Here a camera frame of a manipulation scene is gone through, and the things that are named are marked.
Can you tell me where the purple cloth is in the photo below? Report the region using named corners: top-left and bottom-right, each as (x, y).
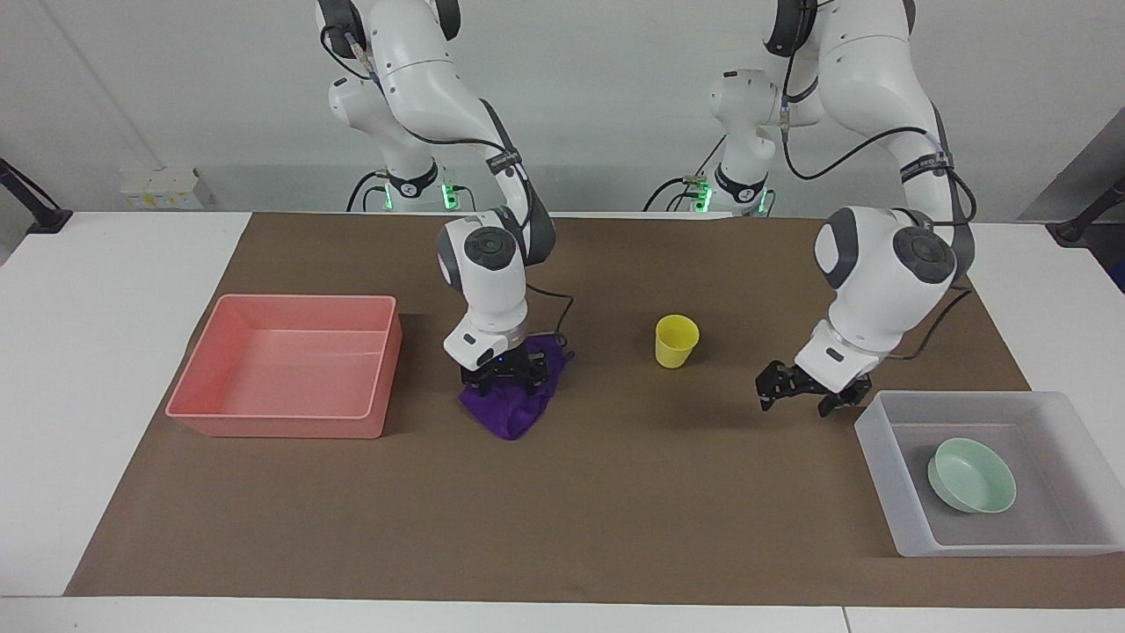
top-left (458, 333), bottom-right (574, 441)

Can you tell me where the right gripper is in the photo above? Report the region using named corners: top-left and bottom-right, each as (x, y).
top-left (461, 339), bottom-right (574, 395)

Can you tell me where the black cable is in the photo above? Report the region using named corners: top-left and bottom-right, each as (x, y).
top-left (318, 22), bottom-right (528, 177)
top-left (641, 134), bottom-right (732, 213)
top-left (780, 53), bottom-right (954, 182)
top-left (886, 287), bottom-right (975, 363)
top-left (345, 171), bottom-right (388, 213)
top-left (526, 283), bottom-right (577, 361)

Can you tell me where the black stand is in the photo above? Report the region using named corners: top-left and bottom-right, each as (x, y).
top-left (0, 157), bottom-right (74, 235)
top-left (1049, 176), bottom-right (1125, 246)

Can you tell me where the white box with yellow marks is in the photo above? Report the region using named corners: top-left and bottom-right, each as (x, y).
top-left (118, 164), bottom-right (205, 211)

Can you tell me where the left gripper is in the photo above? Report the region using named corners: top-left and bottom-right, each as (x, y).
top-left (755, 359), bottom-right (873, 418)

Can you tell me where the pink plastic bin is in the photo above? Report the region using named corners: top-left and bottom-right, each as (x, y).
top-left (165, 294), bottom-right (403, 440)

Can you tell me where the light green bowl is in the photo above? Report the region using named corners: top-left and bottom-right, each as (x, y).
top-left (926, 437), bottom-right (1018, 514)

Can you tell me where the yellow plastic cup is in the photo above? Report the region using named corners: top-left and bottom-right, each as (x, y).
top-left (655, 314), bottom-right (700, 369)

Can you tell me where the translucent plastic bin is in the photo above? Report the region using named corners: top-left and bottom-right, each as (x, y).
top-left (854, 390), bottom-right (1125, 558)

